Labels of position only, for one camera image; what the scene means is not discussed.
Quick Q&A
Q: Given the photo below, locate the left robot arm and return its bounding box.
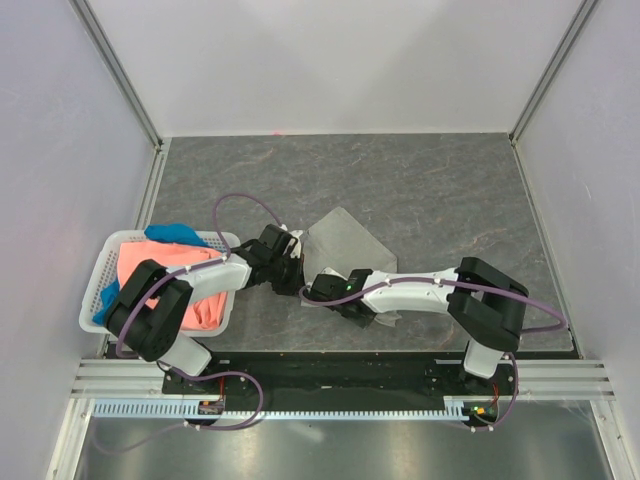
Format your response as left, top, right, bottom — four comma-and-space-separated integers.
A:
104, 224, 304, 393

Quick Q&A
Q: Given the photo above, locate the aluminium frame post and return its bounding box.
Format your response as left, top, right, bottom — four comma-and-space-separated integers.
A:
67, 0, 166, 151
508, 0, 600, 147

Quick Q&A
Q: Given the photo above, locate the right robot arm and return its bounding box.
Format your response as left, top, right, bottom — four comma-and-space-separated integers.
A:
301, 257, 529, 394

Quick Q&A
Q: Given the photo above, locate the aluminium frame post left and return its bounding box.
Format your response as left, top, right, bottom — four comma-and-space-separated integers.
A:
67, 0, 166, 151

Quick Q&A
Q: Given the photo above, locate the grey cloth napkin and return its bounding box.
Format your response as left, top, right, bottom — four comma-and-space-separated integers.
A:
299, 205, 404, 331

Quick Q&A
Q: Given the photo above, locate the white slotted cable duct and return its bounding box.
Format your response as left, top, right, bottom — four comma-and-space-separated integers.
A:
92, 398, 499, 421

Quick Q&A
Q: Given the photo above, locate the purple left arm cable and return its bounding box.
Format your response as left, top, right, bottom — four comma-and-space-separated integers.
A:
114, 193, 289, 374

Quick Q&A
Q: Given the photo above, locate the orange cloth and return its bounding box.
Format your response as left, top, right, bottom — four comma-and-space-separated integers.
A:
117, 240, 227, 332

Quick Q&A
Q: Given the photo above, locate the aluminium frame post right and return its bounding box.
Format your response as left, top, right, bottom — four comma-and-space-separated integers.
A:
508, 0, 600, 147

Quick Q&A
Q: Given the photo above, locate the blue cloth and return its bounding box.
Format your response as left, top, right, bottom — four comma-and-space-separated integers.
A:
93, 224, 210, 326

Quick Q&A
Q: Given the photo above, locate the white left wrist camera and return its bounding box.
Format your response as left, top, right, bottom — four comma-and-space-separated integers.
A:
281, 225, 305, 259

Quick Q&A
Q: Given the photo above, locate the white plastic basket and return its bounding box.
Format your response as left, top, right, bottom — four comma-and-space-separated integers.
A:
79, 229, 240, 337

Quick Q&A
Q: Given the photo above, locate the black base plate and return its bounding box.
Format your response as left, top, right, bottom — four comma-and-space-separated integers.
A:
162, 352, 515, 410

